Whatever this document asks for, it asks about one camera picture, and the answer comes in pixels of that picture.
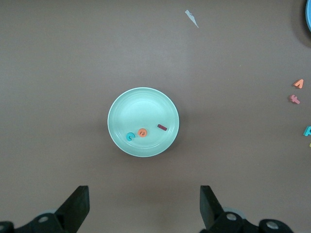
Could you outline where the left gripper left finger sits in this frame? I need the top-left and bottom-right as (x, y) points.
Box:
(13, 185), (90, 233)

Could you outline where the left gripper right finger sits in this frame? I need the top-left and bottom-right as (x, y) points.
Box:
(199, 185), (261, 233)

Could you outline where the green plate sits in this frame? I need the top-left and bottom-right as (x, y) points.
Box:
(107, 87), (180, 158)

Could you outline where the brown table cover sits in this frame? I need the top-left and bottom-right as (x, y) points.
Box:
(0, 0), (311, 233)

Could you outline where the white paper scrap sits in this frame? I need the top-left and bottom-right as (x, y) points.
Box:
(185, 9), (200, 29)

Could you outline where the blue plate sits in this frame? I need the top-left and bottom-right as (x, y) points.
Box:
(305, 0), (311, 32)

